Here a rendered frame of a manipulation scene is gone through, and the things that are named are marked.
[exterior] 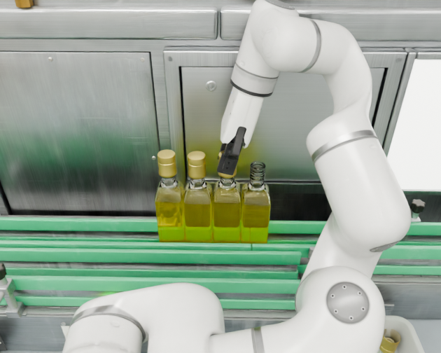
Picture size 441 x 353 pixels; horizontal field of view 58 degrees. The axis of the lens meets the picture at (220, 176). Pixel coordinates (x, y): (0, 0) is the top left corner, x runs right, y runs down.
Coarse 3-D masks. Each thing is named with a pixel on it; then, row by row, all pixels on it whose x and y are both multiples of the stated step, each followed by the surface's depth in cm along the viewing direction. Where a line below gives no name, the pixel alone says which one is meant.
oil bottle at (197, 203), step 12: (192, 192) 77; (204, 192) 78; (192, 204) 78; (204, 204) 78; (192, 216) 80; (204, 216) 80; (192, 228) 82; (204, 228) 82; (192, 240) 84; (204, 240) 84
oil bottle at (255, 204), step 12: (252, 192) 77; (264, 192) 77; (252, 204) 78; (264, 204) 78; (252, 216) 79; (264, 216) 79; (240, 228) 87; (252, 228) 81; (264, 228) 81; (240, 240) 86; (252, 240) 83; (264, 240) 83
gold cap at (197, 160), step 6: (192, 156) 74; (198, 156) 74; (204, 156) 75; (192, 162) 74; (198, 162) 74; (204, 162) 75; (192, 168) 75; (198, 168) 75; (204, 168) 76; (192, 174) 76; (198, 174) 75; (204, 174) 76
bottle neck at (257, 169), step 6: (252, 162) 76; (258, 162) 77; (252, 168) 75; (258, 168) 75; (264, 168) 75; (252, 174) 76; (258, 174) 75; (264, 174) 76; (252, 180) 77; (258, 180) 76; (264, 180) 77; (252, 186) 77; (258, 186) 77
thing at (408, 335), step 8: (392, 320) 83; (400, 320) 82; (384, 328) 84; (392, 328) 84; (400, 328) 83; (408, 328) 81; (384, 336) 85; (400, 336) 84; (408, 336) 81; (416, 336) 79; (400, 344) 84; (408, 344) 81; (416, 344) 78; (400, 352) 83; (408, 352) 80; (416, 352) 77; (424, 352) 77
